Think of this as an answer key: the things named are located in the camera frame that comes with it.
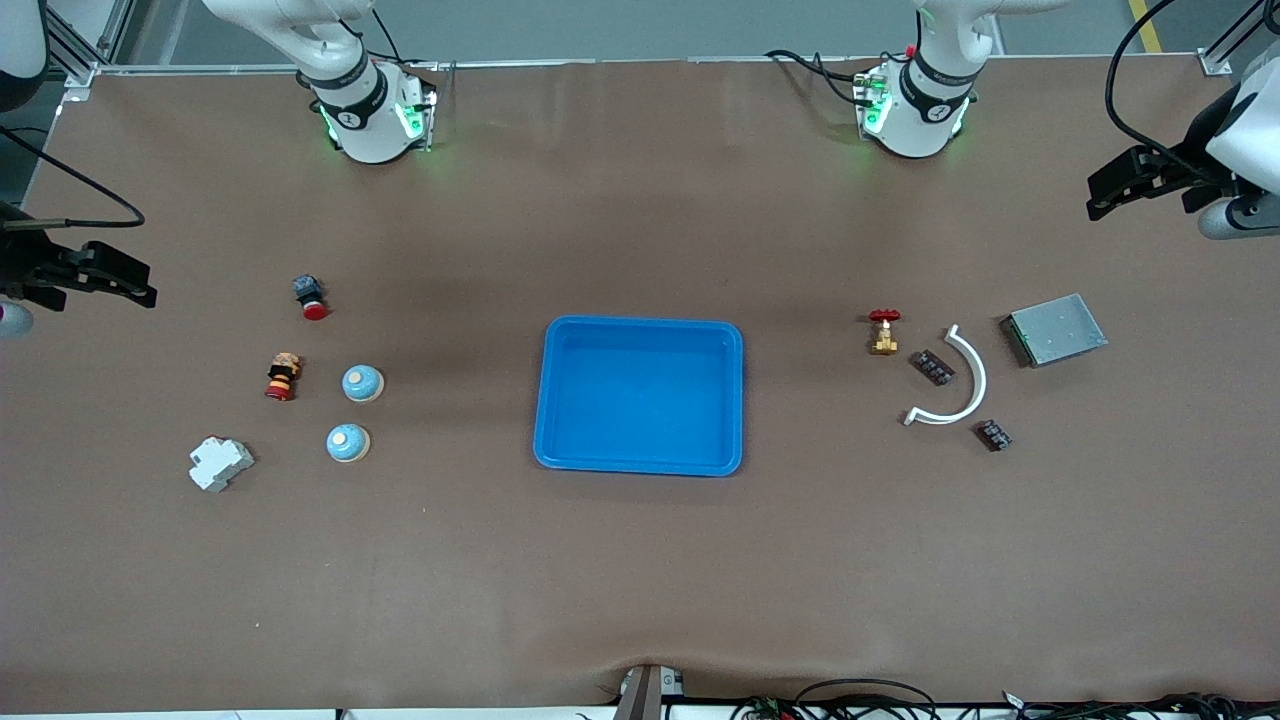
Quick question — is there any grey metal box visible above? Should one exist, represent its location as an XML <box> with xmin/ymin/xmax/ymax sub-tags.
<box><xmin>1001</xmin><ymin>293</ymin><xmax>1109</xmax><ymax>369</ymax></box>

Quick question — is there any red button orange black body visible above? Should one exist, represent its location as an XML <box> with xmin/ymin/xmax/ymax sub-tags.
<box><xmin>264</xmin><ymin>352</ymin><xmax>303</xmax><ymax>402</ymax></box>

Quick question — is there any white plastic circuit breaker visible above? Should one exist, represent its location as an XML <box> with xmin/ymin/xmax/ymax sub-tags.
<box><xmin>189</xmin><ymin>436</ymin><xmax>256</xmax><ymax>493</ymax></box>

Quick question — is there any white curved plastic piece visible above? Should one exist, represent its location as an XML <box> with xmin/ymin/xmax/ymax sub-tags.
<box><xmin>903</xmin><ymin>324</ymin><xmax>989</xmax><ymax>428</ymax></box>

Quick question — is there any blue plastic tray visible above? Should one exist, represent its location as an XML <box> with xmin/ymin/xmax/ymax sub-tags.
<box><xmin>533</xmin><ymin>316</ymin><xmax>745</xmax><ymax>477</ymax></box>

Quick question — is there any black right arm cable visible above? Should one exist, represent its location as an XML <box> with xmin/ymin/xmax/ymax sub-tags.
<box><xmin>0</xmin><ymin>125</ymin><xmax>147</xmax><ymax>230</ymax></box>

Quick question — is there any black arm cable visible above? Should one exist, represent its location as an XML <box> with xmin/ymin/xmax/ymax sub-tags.
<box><xmin>1104</xmin><ymin>0</ymin><xmax>1226</xmax><ymax>166</ymax></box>
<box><xmin>0</xmin><ymin>125</ymin><xmax>147</xmax><ymax>230</ymax></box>

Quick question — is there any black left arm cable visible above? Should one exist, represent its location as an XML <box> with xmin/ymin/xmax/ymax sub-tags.
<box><xmin>1104</xmin><ymin>0</ymin><xmax>1226</xmax><ymax>166</ymax></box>

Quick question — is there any aluminium frame profile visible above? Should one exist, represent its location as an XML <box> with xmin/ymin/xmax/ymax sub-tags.
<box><xmin>40</xmin><ymin>0</ymin><xmax>136</xmax><ymax>89</ymax></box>
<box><xmin>1198</xmin><ymin>0</ymin><xmax>1280</xmax><ymax>77</ymax></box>

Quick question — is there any black left base cable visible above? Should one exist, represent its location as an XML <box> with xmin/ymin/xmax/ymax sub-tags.
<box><xmin>765</xmin><ymin>48</ymin><xmax>883</xmax><ymax>106</ymax></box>

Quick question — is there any black base cable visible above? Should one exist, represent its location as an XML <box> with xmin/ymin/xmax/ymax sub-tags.
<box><xmin>765</xmin><ymin>48</ymin><xmax>883</xmax><ymax>106</ymax></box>
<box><xmin>368</xmin><ymin>8</ymin><xmax>441</xmax><ymax>73</ymax></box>

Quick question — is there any black right base cable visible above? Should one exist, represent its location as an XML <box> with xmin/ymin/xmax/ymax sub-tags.
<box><xmin>368</xmin><ymin>8</ymin><xmax>441</xmax><ymax>73</ymax></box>

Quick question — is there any tangled wire bundle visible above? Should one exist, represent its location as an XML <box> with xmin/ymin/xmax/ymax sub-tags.
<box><xmin>1000</xmin><ymin>690</ymin><xmax>1280</xmax><ymax>720</ymax></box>

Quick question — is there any black cable loop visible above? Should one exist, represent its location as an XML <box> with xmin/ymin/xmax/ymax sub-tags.
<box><xmin>795</xmin><ymin>678</ymin><xmax>938</xmax><ymax>720</ymax></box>

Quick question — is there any metal table edge bracket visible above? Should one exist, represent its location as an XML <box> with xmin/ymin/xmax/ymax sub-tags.
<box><xmin>613</xmin><ymin>664</ymin><xmax>687</xmax><ymax>720</ymax></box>

